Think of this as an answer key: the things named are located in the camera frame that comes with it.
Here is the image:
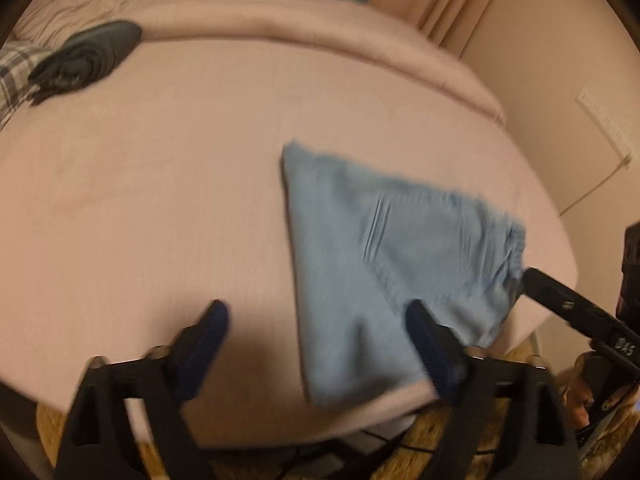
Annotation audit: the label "brown fluffy rug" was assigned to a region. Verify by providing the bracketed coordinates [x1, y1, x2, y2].
[35, 335, 640, 480]

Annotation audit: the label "beige curtain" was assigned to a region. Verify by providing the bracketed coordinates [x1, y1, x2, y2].
[369, 0, 508, 57]

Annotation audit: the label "white power strip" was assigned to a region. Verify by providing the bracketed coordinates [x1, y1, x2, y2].
[576, 87, 634, 162]

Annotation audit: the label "pink bed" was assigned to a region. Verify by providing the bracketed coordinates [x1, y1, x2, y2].
[0, 35, 581, 448]

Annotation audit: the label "white power cable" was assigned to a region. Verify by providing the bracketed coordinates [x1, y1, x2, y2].
[557, 156, 633, 217]

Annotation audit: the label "striped pink pillow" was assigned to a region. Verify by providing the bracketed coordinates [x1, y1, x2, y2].
[12, 0, 162, 47]

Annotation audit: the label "plaid cloth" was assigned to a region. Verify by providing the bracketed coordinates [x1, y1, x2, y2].
[0, 41, 52, 132]

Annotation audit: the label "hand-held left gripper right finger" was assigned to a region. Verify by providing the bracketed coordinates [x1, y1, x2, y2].
[404, 298, 585, 480]

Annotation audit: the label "dark rolled cloth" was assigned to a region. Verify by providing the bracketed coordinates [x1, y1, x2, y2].
[27, 19, 143, 107]

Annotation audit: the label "person's right hand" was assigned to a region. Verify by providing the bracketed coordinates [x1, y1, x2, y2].
[570, 385, 597, 427]

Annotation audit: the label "pink folded comforter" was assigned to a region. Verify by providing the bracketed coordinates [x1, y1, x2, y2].
[142, 0, 507, 123]

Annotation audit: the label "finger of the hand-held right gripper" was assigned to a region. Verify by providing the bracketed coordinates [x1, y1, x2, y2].
[520, 267, 637, 362]

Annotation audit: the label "light blue denim pants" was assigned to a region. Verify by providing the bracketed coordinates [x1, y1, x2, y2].
[281, 141, 529, 407]

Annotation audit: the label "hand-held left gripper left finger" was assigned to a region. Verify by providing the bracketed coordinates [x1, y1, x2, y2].
[54, 299, 232, 480]

